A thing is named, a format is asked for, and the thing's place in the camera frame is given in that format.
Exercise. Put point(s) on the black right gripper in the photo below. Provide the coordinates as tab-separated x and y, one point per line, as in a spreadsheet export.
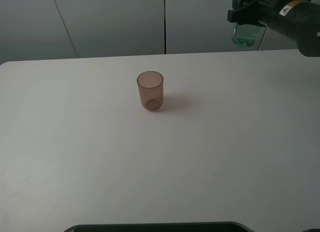
252	12

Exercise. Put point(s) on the green translucent water bottle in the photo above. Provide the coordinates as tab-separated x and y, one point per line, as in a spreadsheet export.
247	36

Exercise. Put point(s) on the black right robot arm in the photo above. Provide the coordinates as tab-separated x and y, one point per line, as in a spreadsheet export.
298	20

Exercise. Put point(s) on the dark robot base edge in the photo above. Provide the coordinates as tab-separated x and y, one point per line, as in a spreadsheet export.
163	227

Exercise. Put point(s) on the pink translucent plastic cup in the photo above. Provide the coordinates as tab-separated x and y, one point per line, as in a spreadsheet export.
151	90

